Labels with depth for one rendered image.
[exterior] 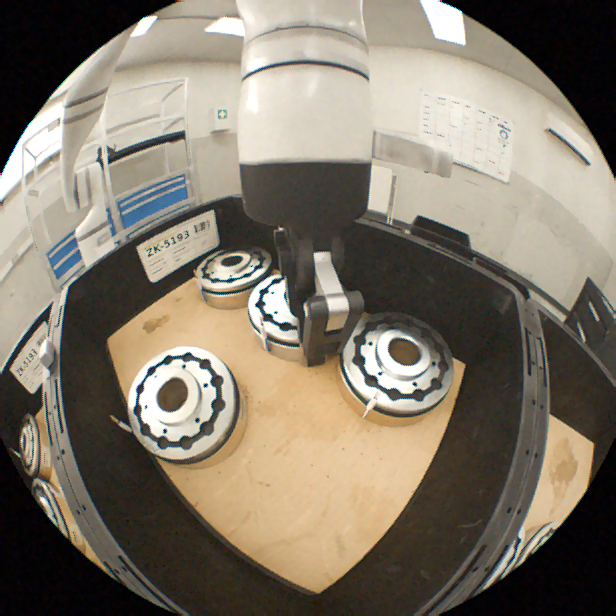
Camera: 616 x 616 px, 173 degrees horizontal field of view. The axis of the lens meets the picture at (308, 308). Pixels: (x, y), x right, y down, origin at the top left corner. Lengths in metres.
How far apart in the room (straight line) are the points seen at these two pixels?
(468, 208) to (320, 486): 2.91
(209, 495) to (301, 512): 0.07
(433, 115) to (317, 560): 3.05
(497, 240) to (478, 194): 0.61
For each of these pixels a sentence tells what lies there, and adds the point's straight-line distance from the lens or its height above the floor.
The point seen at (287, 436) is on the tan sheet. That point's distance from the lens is 0.18.
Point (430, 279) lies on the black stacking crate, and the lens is 0.21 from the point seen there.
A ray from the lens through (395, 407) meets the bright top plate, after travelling 0.16.
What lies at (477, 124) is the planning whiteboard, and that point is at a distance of 2.97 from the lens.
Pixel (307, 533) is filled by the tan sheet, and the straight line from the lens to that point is 0.18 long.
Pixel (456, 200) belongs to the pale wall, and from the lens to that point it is 2.91.
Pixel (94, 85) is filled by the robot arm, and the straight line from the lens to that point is 0.43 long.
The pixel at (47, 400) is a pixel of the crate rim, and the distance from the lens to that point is 0.18.
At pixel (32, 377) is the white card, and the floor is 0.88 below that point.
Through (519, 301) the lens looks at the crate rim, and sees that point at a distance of 0.20.
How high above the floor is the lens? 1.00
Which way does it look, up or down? 43 degrees down
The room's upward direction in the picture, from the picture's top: straight up
